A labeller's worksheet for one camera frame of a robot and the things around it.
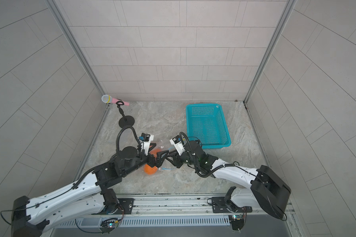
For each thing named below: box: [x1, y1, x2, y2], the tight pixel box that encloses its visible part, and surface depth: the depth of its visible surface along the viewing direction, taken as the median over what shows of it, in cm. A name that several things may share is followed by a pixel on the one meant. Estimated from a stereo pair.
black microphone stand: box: [115, 100, 135, 128], surface depth 104 cm
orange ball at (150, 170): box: [144, 163, 158, 175], surface depth 79 cm
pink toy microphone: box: [101, 94, 131, 107], surface depth 84 cm
